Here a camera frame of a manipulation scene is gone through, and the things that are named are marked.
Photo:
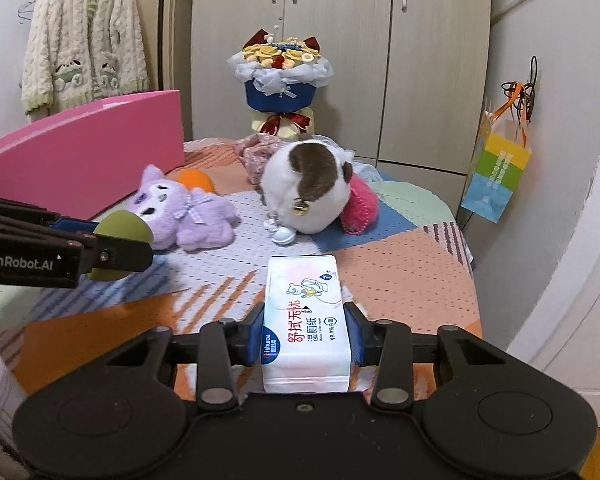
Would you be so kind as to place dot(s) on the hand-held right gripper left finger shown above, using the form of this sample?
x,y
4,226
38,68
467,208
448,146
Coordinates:
x,y
252,345

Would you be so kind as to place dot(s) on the pink storage box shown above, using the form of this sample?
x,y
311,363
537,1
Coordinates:
x,y
79,150

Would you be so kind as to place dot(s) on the beige wardrobe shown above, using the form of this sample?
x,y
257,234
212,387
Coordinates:
x,y
430,85

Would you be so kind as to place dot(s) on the olive green plush toy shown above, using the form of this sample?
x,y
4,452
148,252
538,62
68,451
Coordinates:
x,y
129,227

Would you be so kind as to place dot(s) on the purple plush toy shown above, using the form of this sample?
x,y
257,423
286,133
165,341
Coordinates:
x,y
199,210

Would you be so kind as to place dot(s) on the colourful striped gift bag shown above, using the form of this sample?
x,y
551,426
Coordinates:
x,y
495,180

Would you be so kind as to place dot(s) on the white brown plush cat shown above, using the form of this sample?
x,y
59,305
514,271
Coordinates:
x,y
290,185

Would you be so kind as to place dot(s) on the cream green knitted cardigan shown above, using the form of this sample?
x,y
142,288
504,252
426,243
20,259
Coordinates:
x,y
79,35

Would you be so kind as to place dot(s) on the flower bouquet in blue wrap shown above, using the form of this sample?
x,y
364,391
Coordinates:
x,y
280,95

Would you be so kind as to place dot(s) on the patchwork blanket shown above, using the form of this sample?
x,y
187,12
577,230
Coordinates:
x,y
405,280

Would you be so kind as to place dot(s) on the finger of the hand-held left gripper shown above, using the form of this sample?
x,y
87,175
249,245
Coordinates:
x,y
74,226
119,257

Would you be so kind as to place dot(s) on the pink knitted item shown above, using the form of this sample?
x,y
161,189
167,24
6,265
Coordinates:
x,y
362,205

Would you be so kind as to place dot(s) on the pink floral cloth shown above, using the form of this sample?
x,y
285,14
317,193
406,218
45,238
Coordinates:
x,y
255,157

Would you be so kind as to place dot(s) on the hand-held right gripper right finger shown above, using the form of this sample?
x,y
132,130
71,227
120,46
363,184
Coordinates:
x,y
355,340

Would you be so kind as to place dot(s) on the white wet wipes pack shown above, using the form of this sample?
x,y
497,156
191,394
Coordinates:
x,y
305,320

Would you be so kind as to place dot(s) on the orange plush ball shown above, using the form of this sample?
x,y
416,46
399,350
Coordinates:
x,y
194,179

